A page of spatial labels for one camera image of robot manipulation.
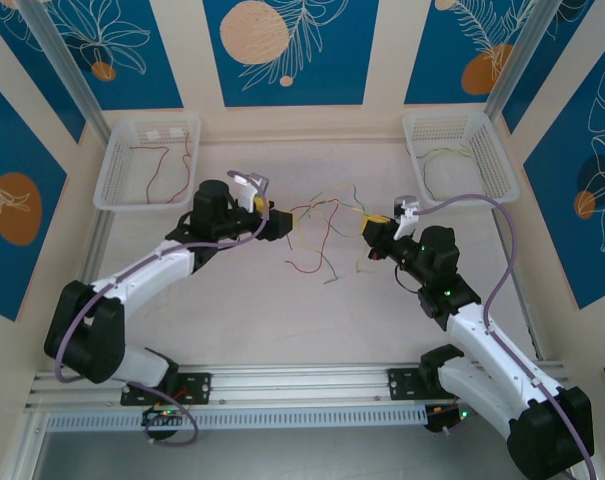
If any thin yellow wire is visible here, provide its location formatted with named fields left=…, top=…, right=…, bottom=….
left=286, top=183, right=379, bottom=282
left=422, top=151, right=485, bottom=201

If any white plastic basket plain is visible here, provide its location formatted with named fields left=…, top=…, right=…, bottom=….
left=401, top=110, right=521, bottom=204

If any white plastic basket with stickers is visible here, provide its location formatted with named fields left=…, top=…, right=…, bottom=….
left=92, top=112, right=203, bottom=212

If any small controller circuit board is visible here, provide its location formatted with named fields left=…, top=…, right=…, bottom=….
left=140, top=405, right=189, bottom=430
left=424, top=405, right=476, bottom=437

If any grey metal panel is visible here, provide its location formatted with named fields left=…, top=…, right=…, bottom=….
left=31, top=429, right=533, bottom=480

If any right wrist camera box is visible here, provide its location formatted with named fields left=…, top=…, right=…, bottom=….
left=391, top=194, right=424, bottom=241

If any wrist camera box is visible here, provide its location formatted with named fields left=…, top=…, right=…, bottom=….
left=391, top=194, right=424, bottom=241
left=226, top=169, right=272, bottom=222

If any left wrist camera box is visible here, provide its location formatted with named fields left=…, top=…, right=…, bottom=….
left=226, top=169, right=272, bottom=222

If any aluminium back rail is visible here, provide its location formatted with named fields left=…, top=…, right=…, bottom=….
left=200, top=131, right=409, bottom=148

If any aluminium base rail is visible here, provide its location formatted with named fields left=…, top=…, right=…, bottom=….
left=24, top=359, right=576, bottom=414

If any white slotted cable duct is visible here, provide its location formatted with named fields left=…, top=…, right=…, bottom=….
left=44, top=404, right=428, bottom=434

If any aluminium corner post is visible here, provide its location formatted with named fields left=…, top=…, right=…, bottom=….
left=19, top=0, right=109, bottom=147
left=484, top=0, right=551, bottom=119

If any aluminium frame leg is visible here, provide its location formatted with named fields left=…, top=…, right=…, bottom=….
left=0, top=412, right=51, bottom=480

